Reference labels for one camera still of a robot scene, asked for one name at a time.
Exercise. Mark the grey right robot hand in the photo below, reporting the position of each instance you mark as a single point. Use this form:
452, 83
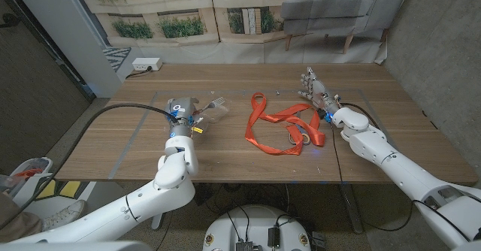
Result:
319, 93

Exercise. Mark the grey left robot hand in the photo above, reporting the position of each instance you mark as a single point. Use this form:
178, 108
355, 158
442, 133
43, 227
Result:
182, 110

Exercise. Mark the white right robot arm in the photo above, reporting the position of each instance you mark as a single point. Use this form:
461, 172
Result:
406, 176

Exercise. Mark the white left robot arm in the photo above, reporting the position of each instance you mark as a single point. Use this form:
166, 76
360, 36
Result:
131, 206

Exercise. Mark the clear plastic clamshell container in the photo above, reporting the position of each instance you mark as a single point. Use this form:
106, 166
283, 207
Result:
219, 114

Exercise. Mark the white power strip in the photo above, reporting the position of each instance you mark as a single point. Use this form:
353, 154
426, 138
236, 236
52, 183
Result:
146, 64

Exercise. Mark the printed garden backdrop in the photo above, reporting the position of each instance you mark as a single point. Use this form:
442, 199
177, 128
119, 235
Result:
244, 18

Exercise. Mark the white table leg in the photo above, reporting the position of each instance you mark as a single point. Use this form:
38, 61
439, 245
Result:
157, 222

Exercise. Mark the dark table leg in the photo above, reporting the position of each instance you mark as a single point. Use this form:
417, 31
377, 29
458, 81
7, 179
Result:
351, 209

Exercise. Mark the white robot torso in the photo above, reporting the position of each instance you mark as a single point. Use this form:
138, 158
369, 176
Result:
259, 221

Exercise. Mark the white plastic bin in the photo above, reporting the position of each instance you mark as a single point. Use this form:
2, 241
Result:
35, 164

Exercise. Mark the white sneaker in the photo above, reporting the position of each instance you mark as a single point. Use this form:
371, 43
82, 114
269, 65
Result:
64, 215

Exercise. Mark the person's brown trouser leg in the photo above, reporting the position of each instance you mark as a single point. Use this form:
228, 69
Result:
19, 224

